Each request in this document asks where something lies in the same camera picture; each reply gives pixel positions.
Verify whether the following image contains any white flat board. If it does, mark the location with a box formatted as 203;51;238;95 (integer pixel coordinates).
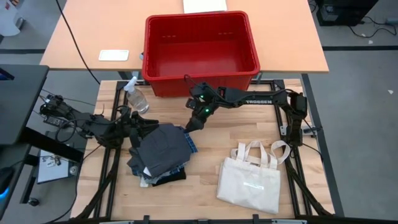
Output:
182;0;228;14

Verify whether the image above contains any cream canvas tote bag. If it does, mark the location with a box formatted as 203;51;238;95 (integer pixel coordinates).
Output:
216;139;282;215

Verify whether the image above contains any black garment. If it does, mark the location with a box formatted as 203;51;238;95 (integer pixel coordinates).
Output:
151;169;188;188

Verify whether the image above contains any black computer tower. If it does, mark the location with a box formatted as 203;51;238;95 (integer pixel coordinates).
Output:
315;0;380;27

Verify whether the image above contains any black desk cable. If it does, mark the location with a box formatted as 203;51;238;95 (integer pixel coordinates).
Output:
55;0;101;86

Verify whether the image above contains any black computer mouse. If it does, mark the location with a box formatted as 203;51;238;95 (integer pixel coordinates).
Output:
0;166;16;195

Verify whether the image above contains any white plastic object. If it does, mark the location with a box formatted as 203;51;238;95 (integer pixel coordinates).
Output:
0;0;27;37

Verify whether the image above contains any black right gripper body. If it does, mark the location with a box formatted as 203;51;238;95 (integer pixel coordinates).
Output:
185;82;225;121

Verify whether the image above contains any black floor cable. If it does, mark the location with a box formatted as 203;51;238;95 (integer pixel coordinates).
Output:
347;15;398;39

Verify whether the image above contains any red plastic bin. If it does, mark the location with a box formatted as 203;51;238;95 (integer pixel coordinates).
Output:
141;10;261;98

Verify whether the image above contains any white paper clipboard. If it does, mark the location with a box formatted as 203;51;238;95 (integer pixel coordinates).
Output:
37;149;80;185

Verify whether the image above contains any white rectangular pad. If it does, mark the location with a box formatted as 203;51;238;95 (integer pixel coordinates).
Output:
98;49;131;62

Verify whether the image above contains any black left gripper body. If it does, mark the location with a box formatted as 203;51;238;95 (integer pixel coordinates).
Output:
103;111;143;147

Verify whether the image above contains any light wood desk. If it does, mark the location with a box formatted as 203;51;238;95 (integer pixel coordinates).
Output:
39;0;330;75

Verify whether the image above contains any black aluminium rig frame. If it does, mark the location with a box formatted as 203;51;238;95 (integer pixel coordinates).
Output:
70;73;345;224

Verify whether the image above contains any white garment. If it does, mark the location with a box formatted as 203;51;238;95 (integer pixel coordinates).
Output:
139;166;154;189

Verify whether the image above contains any dark gray garment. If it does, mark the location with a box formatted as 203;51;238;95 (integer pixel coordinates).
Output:
126;123;194;179

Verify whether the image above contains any clear spray bottle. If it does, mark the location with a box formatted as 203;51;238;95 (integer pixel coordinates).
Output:
123;76;150;114

